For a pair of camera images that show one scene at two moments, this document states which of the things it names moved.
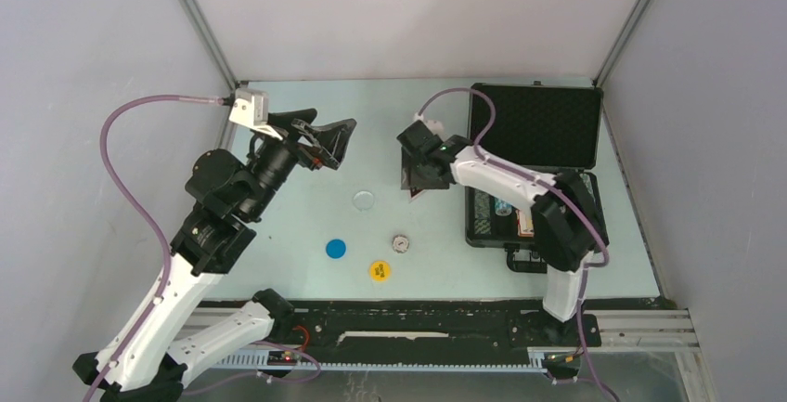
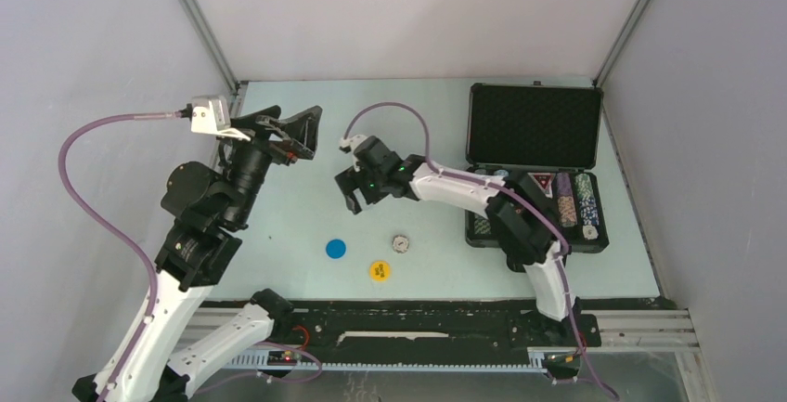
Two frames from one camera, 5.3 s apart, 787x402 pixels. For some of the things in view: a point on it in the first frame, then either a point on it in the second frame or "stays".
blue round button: (336, 249) stays
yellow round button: (380, 270) stays
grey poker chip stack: (400, 243) stays
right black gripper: (411, 178) -> (353, 178)
